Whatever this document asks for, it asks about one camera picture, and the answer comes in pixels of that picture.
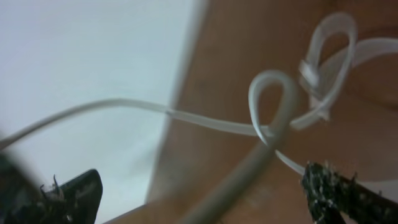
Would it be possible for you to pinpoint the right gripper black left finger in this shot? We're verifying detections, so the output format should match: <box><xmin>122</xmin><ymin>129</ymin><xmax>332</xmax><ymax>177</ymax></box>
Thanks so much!
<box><xmin>1</xmin><ymin>155</ymin><xmax>103</xmax><ymax>224</ymax></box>

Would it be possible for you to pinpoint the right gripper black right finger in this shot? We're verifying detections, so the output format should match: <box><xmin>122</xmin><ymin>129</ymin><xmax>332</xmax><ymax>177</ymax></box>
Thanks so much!
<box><xmin>301</xmin><ymin>162</ymin><xmax>397</xmax><ymax>224</ymax></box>

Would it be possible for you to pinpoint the white usb cable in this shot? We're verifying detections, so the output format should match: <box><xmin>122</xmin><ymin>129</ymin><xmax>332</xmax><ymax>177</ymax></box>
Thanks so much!
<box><xmin>0</xmin><ymin>12</ymin><xmax>398</xmax><ymax>224</ymax></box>

